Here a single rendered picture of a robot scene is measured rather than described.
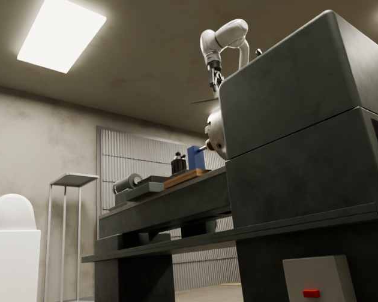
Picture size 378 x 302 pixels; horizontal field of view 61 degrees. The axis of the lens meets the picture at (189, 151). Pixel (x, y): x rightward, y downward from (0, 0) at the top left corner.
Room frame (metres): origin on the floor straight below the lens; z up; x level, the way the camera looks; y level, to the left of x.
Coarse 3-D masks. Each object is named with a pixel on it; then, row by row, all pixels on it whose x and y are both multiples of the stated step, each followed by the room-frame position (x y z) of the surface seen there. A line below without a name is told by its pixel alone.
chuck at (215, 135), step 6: (216, 114) 1.47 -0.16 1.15; (210, 120) 1.50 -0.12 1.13; (216, 120) 1.46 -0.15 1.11; (216, 126) 1.46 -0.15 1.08; (210, 132) 1.50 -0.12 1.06; (216, 132) 1.47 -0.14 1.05; (210, 138) 1.51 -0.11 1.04; (216, 138) 1.48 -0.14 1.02; (222, 138) 1.46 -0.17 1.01; (216, 144) 1.50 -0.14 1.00; (222, 144) 1.48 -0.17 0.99; (216, 150) 1.53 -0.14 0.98; (222, 150) 1.51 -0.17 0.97; (222, 156) 1.55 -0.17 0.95
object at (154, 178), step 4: (152, 176) 1.86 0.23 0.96; (156, 176) 1.88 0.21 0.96; (160, 176) 1.90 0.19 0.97; (144, 180) 1.92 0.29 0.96; (148, 180) 1.89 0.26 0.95; (152, 180) 1.86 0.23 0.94; (156, 180) 1.87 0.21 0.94; (160, 180) 1.89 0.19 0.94; (164, 180) 1.91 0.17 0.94; (140, 184) 1.96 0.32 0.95
